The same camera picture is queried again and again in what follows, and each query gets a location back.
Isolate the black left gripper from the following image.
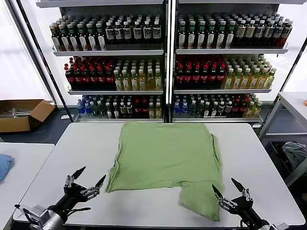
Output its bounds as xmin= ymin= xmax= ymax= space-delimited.
xmin=53 ymin=166 xmax=106 ymax=216

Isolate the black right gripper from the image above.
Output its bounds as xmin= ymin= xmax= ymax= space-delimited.
xmin=212 ymin=177 xmax=265 ymax=228

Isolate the green polo shirt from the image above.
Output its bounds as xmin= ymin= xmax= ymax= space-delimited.
xmin=105 ymin=121 xmax=224 ymax=222

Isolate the grey cloth bundle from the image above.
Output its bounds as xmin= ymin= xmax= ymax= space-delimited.
xmin=282 ymin=141 xmax=307 ymax=171

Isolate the blue folded cloth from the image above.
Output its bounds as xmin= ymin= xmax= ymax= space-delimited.
xmin=0 ymin=153 xmax=15 ymax=184

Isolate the red cap cola bottle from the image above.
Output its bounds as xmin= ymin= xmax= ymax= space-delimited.
xmin=192 ymin=65 xmax=201 ymax=88
xmin=200 ymin=65 xmax=209 ymax=88
xmin=81 ymin=66 xmax=91 ymax=88
xmin=134 ymin=99 xmax=142 ymax=119
xmin=97 ymin=66 xmax=106 ymax=88
xmin=208 ymin=64 xmax=218 ymax=88
xmin=64 ymin=66 xmax=74 ymax=88
xmin=239 ymin=99 xmax=247 ymax=117
xmin=141 ymin=99 xmax=149 ymax=119
xmin=89 ymin=66 xmax=98 ymax=88
xmin=175 ymin=65 xmax=185 ymax=88
xmin=106 ymin=65 xmax=115 ymax=88
xmin=73 ymin=66 xmax=83 ymax=88
xmin=184 ymin=65 xmax=193 ymax=88
xmin=216 ymin=64 xmax=226 ymax=88
xmin=232 ymin=99 xmax=240 ymax=117

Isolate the brown cardboard box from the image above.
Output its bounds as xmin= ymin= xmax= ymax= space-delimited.
xmin=0 ymin=99 xmax=56 ymax=133

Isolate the clear plastic packaging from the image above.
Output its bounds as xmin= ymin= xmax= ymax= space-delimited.
xmin=0 ymin=107 xmax=34 ymax=118

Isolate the white metal shelf rack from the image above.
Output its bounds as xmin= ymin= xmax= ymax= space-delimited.
xmin=169 ymin=0 xmax=307 ymax=125
xmin=35 ymin=0 xmax=170 ymax=123

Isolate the green cap dark tea bottle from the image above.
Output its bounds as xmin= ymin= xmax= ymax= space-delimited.
xmin=96 ymin=23 xmax=107 ymax=51
xmin=77 ymin=23 xmax=88 ymax=51
xmin=187 ymin=21 xmax=197 ymax=49
xmin=206 ymin=21 xmax=216 ymax=49
xmin=226 ymin=21 xmax=236 ymax=48
xmin=196 ymin=21 xmax=206 ymax=49
xmin=68 ymin=23 xmax=79 ymax=52
xmin=59 ymin=24 xmax=70 ymax=52
xmin=86 ymin=23 xmax=97 ymax=51
xmin=216 ymin=21 xmax=226 ymax=49
xmin=51 ymin=25 xmax=62 ymax=52
xmin=177 ymin=21 xmax=187 ymax=49

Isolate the white cap navy label bottle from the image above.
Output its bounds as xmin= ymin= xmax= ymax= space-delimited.
xmin=273 ymin=21 xmax=283 ymax=47
xmin=114 ymin=21 xmax=123 ymax=45
xmin=105 ymin=22 xmax=115 ymax=45
xmin=152 ymin=20 xmax=161 ymax=44
xmin=143 ymin=21 xmax=153 ymax=44
xmin=255 ymin=20 xmax=265 ymax=47
xmin=123 ymin=21 xmax=132 ymax=45
xmin=282 ymin=21 xmax=293 ymax=47
xmin=264 ymin=20 xmax=274 ymax=47
xmin=133 ymin=21 xmax=143 ymax=45

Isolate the beige label dark bottle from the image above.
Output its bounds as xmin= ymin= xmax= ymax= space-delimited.
xmin=245 ymin=20 xmax=256 ymax=47
xmin=236 ymin=20 xmax=247 ymax=47

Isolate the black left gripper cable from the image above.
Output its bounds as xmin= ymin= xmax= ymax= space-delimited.
xmin=61 ymin=207 xmax=92 ymax=219

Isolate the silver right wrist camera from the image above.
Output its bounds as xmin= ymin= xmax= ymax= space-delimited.
xmin=270 ymin=222 xmax=290 ymax=230

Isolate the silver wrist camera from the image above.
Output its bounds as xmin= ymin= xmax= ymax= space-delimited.
xmin=19 ymin=205 xmax=48 ymax=226
xmin=270 ymin=222 xmax=290 ymax=230

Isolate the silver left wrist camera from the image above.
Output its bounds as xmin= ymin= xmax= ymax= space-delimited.
xmin=19 ymin=205 xmax=48 ymax=226

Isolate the black camera cable loop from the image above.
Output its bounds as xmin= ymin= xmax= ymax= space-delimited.
xmin=14 ymin=204 xmax=33 ymax=225

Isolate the black slanted frame post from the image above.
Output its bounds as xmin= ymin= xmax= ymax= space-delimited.
xmin=14 ymin=0 xmax=74 ymax=122
xmin=261 ymin=38 xmax=307 ymax=126

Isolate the grey metal frame table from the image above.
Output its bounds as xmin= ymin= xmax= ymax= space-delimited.
xmin=258 ymin=91 xmax=307 ymax=187

